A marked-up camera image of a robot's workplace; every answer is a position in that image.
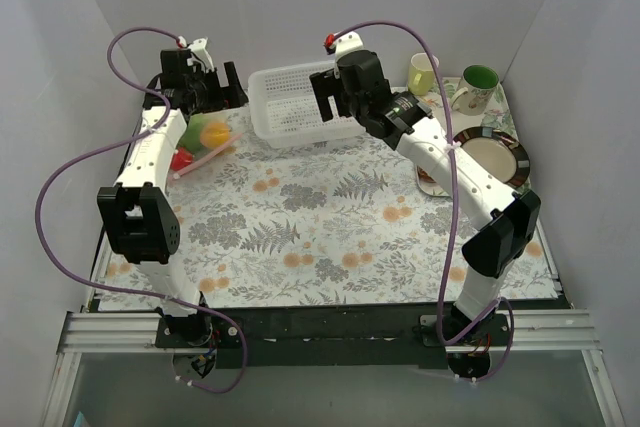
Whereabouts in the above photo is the green fake lettuce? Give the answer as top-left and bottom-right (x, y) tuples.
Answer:
(178, 114), (210, 153)

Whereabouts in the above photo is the yellow green mug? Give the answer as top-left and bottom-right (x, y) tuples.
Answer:
(407, 53), (439, 97)

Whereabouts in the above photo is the orange fake fruit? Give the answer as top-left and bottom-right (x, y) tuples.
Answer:
(199, 122), (232, 150)

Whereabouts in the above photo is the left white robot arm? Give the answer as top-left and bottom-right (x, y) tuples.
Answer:
(97, 38), (248, 347)

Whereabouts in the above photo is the aluminium frame rail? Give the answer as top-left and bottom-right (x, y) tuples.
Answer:
(57, 309), (601, 354)

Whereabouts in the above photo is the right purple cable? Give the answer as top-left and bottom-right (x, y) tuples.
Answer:
(333, 21), (513, 384)

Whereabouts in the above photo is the purple cable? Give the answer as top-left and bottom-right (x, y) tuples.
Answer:
(34, 26), (248, 394)
(333, 21), (513, 384)

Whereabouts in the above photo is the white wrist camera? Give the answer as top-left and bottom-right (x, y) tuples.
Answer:
(324, 31), (364, 60)
(187, 37), (216, 72)

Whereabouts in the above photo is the striped rim ceramic plate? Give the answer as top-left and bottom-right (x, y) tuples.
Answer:
(454, 126), (531, 189)

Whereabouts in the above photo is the clear zip top bag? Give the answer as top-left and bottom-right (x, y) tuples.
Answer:
(170, 113), (242, 180)

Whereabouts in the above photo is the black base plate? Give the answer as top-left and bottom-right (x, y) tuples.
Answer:
(154, 304), (514, 373)

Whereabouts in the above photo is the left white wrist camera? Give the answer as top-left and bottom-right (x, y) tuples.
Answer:
(187, 37), (216, 72)

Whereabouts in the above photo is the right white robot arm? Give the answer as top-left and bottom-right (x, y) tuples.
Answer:
(310, 50), (541, 345)

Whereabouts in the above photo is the floral table mat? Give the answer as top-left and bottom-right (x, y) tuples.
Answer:
(97, 86), (560, 312)

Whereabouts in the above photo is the small brown cup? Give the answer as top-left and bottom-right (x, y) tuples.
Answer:
(417, 168), (434, 183)

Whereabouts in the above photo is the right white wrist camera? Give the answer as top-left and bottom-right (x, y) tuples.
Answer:
(324, 31), (364, 60)

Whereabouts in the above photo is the white plastic basket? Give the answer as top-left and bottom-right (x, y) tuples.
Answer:
(248, 60), (365, 148)

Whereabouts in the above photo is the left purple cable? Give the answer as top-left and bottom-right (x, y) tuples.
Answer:
(34, 26), (248, 394)

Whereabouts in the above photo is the green interior floral mug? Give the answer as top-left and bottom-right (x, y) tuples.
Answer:
(450, 65), (499, 116)

